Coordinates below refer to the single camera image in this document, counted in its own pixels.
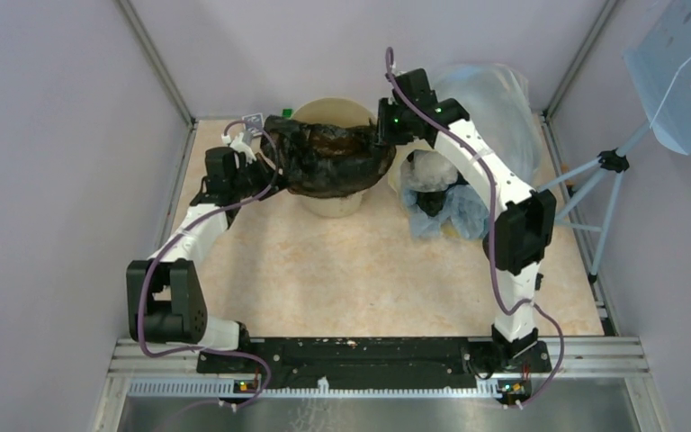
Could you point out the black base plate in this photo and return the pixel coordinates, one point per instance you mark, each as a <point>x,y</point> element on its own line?
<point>370,363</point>

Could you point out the black trash bag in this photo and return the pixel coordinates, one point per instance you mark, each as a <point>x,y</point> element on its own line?
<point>431,203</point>
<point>325,161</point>

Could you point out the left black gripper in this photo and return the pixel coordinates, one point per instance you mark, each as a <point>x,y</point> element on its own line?
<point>269,175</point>

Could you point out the beige round trash bin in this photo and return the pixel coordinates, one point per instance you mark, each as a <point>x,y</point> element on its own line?
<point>343,113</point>

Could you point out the blue plastic bag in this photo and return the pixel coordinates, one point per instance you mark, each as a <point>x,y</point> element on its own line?
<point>465,216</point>

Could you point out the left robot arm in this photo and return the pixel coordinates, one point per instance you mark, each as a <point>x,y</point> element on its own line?
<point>167,311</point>

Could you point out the blue perforated lamp panel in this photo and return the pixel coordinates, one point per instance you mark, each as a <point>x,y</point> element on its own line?
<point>658,59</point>

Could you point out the large translucent plastic bag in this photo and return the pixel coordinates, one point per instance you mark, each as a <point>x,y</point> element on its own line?
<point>495,96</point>

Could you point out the white clear plastic bag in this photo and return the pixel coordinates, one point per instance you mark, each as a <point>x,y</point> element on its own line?
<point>427,172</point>

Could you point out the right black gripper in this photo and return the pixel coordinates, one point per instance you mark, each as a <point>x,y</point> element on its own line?
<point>383,136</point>

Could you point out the white toothed cable rail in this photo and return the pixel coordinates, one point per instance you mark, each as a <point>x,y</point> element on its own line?
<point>223,388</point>

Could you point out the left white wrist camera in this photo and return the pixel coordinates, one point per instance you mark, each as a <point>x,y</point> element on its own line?
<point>241,144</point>

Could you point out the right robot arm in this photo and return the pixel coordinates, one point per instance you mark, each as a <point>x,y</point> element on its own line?
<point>521,219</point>

